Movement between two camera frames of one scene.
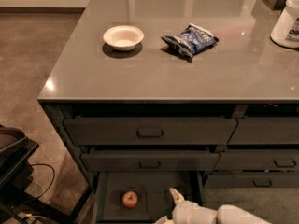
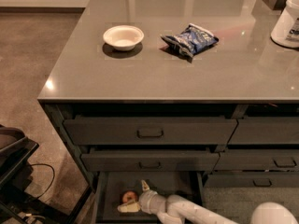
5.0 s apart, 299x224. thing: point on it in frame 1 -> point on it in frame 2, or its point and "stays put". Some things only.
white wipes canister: (286, 31) stays put
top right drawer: (265, 130) stays put
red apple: (130, 199) stays put
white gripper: (186, 213) -> (146, 200)
